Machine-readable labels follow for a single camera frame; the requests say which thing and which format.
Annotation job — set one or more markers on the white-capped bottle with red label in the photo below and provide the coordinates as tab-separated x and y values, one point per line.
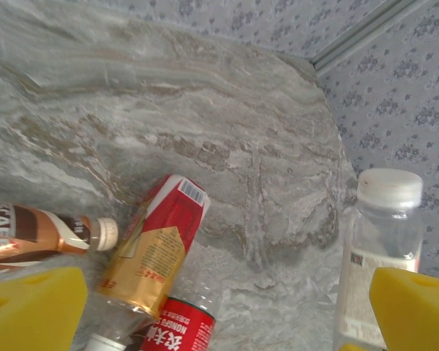
384	219

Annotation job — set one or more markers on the aluminium frame post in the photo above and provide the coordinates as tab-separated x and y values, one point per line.
366	31

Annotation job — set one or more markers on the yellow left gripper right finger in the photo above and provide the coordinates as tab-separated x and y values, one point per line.
420	314

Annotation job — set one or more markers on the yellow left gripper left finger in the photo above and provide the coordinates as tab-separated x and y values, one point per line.
29	314

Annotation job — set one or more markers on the red-label water bottle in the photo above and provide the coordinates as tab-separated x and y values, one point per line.
183	325

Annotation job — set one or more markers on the brown coffee drink bottle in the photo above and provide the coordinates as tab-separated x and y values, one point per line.
29	234

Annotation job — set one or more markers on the red and gold drink bottle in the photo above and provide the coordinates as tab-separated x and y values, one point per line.
157	248

